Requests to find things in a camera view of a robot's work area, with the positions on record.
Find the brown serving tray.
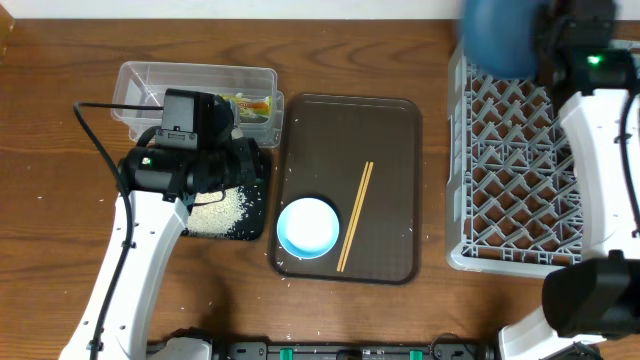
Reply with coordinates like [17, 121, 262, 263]
[268, 94, 422, 285]

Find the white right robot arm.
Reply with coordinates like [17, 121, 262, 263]
[465, 0, 639, 359]

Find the clear plastic bin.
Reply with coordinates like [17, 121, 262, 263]
[113, 61, 284, 149]

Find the light blue bowl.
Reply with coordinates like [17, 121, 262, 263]
[276, 197, 340, 260]

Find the wooden chopstick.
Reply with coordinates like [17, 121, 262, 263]
[335, 161, 372, 272]
[339, 161, 376, 273]

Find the black tray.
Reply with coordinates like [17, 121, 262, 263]
[183, 151, 272, 241]

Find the yellow snack wrapper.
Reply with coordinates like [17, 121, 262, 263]
[223, 93, 272, 120]

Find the wooden chopstick left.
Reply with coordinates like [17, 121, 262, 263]
[335, 161, 372, 272]

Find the pile of white rice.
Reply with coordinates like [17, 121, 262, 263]
[186, 187, 248, 238]

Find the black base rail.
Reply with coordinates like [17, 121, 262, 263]
[149, 327, 501, 360]

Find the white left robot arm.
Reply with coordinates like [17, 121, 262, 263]
[60, 88, 269, 359]

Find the wooden chopstick right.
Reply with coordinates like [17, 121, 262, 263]
[339, 161, 376, 273]

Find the grey dishwasher rack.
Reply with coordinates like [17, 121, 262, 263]
[445, 39, 640, 279]

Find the dark blue plate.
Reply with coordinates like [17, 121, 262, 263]
[459, 0, 549, 80]

